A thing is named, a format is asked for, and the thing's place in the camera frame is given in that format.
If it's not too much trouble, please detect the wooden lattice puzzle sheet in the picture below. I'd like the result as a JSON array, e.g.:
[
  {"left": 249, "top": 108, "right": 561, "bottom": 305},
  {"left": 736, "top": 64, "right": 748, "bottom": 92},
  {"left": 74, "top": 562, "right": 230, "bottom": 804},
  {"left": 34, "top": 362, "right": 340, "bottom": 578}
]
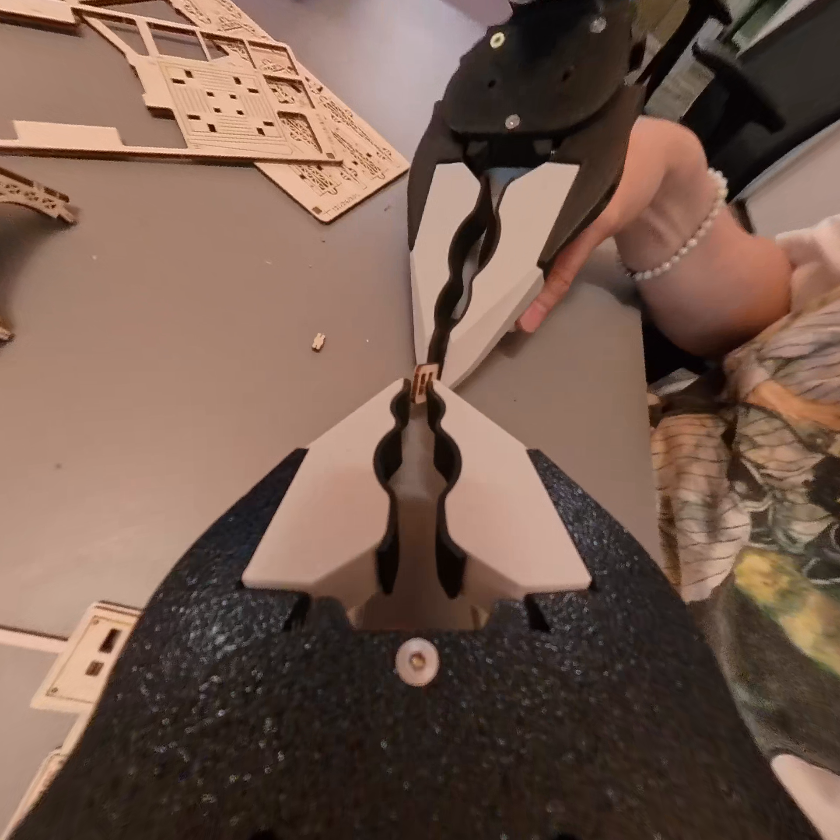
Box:
[{"left": 171, "top": 0, "right": 411, "bottom": 225}]

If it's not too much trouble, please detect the person's right hand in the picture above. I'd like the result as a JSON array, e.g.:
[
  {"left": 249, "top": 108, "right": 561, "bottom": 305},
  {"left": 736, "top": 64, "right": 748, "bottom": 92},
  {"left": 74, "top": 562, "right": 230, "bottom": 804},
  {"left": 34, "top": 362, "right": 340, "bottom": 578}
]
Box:
[{"left": 515, "top": 117, "right": 716, "bottom": 336}]

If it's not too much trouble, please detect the person's right forearm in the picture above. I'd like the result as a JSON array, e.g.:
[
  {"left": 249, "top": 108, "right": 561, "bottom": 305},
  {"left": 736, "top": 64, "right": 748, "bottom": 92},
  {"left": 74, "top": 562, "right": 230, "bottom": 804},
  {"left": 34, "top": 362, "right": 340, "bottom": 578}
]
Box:
[{"left": 633, "top": 180, "right": 796, "bottom": 358}]

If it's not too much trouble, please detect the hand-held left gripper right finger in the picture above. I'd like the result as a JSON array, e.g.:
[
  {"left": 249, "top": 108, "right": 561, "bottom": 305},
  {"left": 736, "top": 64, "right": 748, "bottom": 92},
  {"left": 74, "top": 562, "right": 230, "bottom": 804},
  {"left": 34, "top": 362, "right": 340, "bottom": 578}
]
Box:
[{"left": 425, "top": 379, "right": 593, "bottom": 624}]

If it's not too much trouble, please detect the black office chair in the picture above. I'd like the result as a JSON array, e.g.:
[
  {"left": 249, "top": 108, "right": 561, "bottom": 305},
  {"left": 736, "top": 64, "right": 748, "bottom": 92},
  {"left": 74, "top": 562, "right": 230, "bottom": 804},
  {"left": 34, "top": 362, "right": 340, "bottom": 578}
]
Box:
[{"left": 646, "top": 0, "right": 840, "bottom": 204}]

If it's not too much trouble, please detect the empty wooden frame sheet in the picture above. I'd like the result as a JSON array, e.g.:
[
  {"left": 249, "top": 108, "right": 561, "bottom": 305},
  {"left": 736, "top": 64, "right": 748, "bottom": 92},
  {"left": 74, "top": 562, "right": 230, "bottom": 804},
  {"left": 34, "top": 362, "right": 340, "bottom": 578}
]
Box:
[{"left": 0, "top": 0, "right": 83, "bottom": 26}]

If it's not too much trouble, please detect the grey desk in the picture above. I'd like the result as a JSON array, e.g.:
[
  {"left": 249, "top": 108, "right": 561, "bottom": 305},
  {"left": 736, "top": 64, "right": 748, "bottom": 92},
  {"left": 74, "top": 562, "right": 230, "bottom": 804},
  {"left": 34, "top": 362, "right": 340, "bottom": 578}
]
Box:
[{"left": 0, "top": 0, "right": 686, "bottom": 749}]

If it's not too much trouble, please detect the wooden sheet at lower left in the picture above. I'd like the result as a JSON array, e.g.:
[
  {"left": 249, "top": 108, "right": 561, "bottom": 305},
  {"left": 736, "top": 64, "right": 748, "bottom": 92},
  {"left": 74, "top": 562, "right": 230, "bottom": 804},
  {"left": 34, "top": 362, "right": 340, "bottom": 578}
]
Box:
[{"left": 0, "top": 600, "right": 142, "bottom": 713}]

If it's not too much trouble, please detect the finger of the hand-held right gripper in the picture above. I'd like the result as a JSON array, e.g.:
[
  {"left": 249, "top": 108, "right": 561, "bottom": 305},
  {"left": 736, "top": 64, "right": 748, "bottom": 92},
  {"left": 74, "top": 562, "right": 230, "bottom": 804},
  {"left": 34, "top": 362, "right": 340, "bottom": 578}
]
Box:
[
  {"left": 436, "top": 161, "right": 583, "bottom": 389},
  {"left": 410, "top": 161, "right": 503, "bottom": 368}
]

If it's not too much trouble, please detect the pearl bracelet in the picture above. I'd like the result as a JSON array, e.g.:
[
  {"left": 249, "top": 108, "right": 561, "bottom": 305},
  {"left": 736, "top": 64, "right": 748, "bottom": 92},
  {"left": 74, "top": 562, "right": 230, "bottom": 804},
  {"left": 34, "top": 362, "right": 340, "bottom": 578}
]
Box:
[{"left": 620, "top": 167, "right": 731, "bottom": 283}]

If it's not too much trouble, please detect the wooden puzzle frame sheet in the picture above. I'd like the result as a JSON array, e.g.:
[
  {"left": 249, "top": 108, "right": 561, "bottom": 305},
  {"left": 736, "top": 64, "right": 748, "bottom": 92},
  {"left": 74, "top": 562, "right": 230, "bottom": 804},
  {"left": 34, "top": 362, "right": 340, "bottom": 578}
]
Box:
[{"left": 0, "top": 10, "right": 347, "bottom": 166}]

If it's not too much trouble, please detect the wooden tower arch piece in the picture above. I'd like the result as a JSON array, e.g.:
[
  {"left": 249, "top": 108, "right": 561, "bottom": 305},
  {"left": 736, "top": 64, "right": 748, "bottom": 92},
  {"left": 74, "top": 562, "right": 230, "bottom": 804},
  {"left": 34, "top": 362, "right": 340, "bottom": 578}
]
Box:
[{"left": 0, "top": 167, "right": 81, "bottom": 343}]

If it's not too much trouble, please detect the white printed shirt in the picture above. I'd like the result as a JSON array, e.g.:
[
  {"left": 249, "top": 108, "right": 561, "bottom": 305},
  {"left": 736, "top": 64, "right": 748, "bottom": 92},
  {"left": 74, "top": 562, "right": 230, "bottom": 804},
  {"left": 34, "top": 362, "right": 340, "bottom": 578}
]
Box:
[{"left": 646, "top": 213, "right": 840, "bottom": 840}]

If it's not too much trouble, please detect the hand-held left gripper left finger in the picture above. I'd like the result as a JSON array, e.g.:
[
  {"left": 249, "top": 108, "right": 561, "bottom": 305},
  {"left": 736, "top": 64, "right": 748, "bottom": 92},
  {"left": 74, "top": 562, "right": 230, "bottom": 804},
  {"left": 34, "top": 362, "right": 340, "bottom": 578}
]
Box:
[{"left": 241, "top": 378, "right": 421, "bottom": 624}]

